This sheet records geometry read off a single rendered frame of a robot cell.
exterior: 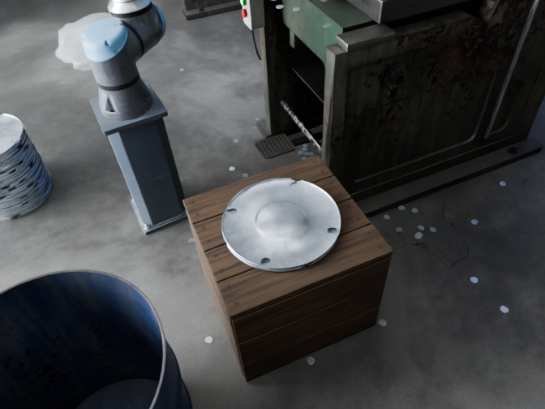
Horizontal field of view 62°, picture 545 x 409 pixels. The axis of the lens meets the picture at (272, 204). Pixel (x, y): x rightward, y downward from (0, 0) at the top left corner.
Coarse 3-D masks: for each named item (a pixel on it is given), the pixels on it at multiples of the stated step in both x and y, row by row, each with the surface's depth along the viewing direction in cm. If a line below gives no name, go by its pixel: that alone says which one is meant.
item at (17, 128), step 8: (0, 120) 164; (8, 120) 164; (16, 120) 163; (0, 128) 160; (8, 128) 160; (16, 128) 160; (0, 136) 157; (8, 136) 157; (16, 136) 157; (0, 144) 154; (8, 144) 154; (0, 152) 151
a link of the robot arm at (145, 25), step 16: (112, 0) 122; (128, 0) 120; (144, 0) 123; (112, 16) 124; (128, 16) 121; (144, 16) 123; (160, 16) 129; (144, 32) 124; (160, 32) 130; (144, 48) 126
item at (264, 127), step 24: (264, 0) 148; (264, 48) 160; (288, 48) 164; (264, 72) 169; (288, 72) 170; (264, 96) 178; (288, 96) 178; (312, 96) 184; (264, 120) 194; (288, 120) 186; (312, 120) 191
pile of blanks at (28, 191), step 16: (16, 144) 154; (32, 144) 166; (0, 160) 150; (16, 160) 155; (32, 160) 163; (0, 176) 153; (16, 176) 157; (32, 176) 164; (48, 176) 174; (0, 192) 158; (16, 192) 162; (32, 192) 166; (48, 192) 173; (0, 208) 161; (16, 208) 165; (32, 208) 168
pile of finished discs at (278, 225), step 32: (256, 192) 119; (288, 192) 118; (320, 192) 117; (224, 224) 112; (256, 224) 111; (288, 224) 110; (320, 224) 110; (256, 256) 104; (288, 256) 104; (320, 256) 103
